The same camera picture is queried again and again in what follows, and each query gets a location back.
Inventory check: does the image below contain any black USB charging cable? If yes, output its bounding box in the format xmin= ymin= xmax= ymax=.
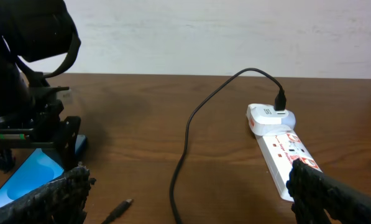
xmin=100 ymin=67 xmax=288 ymax=224

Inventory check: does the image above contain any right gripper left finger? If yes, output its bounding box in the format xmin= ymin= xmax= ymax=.
xmin=0 ymin=166 xmax=96 ymax=224

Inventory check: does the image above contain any blue screen smartphone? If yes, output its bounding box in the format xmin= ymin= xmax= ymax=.
xmin=0 ymin=134 xmax=88 ymax=212

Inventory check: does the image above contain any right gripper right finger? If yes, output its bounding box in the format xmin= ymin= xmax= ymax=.
xmin=286 ymin=159 xmax=371 ymax=223

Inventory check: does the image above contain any white power strip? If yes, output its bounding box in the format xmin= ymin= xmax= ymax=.
xmin=255 ymin=130 xmax=321 ymax=202

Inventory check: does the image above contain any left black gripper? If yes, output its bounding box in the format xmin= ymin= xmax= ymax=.
xmin=0 ymin=86 xmax=81 ymax=173

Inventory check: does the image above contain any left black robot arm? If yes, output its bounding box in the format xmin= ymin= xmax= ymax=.
xmin=0 ymin=0 xmax=81 ymax=171

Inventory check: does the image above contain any white USB charger plug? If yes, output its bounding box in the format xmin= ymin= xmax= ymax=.
xmin=246 ymin=103 xmax=296 ymax=136

